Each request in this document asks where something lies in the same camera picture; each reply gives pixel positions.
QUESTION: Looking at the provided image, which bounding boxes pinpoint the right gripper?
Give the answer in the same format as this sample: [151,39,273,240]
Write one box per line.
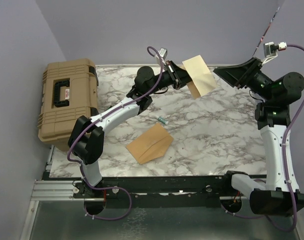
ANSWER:
[215,56,275,102]

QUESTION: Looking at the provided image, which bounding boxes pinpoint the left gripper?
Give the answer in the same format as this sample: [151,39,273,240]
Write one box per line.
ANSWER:
[147,60,199,96]

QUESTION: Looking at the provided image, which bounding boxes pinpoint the green white glue stick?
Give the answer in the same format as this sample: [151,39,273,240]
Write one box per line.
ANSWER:
[157,116,169,125]

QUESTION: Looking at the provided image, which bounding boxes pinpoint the brown paper envelope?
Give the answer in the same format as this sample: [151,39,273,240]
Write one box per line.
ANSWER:
[126,123,173,165]

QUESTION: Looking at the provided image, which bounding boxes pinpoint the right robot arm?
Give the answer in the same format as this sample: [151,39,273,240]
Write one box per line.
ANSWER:
[214,57,304,217]

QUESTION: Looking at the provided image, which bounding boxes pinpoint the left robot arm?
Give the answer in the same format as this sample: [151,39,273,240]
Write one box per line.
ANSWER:
[68,61,192,198]

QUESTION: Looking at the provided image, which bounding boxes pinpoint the tan plastic tool case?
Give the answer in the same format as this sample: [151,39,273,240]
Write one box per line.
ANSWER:
[38,58,99,152]

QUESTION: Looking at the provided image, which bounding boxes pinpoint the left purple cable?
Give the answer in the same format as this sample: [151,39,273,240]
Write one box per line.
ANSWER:
[67,46,167,221]

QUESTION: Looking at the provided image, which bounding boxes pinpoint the purple cable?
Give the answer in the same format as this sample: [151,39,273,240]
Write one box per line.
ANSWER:
[67,46,167,221]
[224,41,304,232]

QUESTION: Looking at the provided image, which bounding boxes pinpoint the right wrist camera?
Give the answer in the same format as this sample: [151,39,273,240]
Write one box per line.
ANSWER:
[262,42,279,65]

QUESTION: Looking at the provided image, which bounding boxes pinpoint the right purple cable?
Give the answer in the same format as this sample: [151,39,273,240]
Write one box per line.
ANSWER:
[224,41,304,232]

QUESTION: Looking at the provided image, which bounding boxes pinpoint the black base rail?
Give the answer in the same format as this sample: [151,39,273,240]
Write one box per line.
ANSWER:
[73,175,237,209]

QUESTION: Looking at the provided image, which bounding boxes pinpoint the aluminium frame rail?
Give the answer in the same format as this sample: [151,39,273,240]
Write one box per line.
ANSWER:
[31,180,81,201]

